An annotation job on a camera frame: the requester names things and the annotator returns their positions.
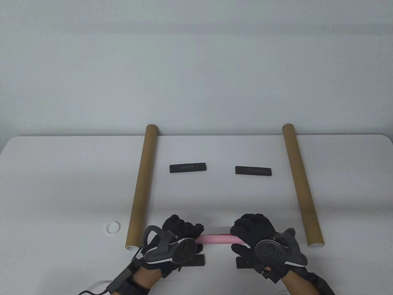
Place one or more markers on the person's right hand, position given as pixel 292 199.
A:
pixel 254 226

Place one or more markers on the person's left hand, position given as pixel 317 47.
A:
pixel 178 226

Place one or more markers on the pink paper sheet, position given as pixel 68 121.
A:
pixel 218 239

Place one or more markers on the black paperweight bar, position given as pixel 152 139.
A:
pixel 253 171
pixel 242 263
pixel 199 261
pixel 188 167

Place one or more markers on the brown cardboard mailing tube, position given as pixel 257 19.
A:
pixel 297 172
pixel 144 172

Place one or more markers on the white plastic tube cap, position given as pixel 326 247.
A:
pixel 113 227

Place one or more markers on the person's right forearm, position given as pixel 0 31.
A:
pixel 299 284

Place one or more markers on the person's left forearm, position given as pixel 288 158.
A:
pixel 145 278

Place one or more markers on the grey hand-mounted controller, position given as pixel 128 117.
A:
pixel 270 252
pixel 184 250

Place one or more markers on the grey wrist-mounted box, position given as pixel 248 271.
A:
pixel 121 278
pixel 321 282

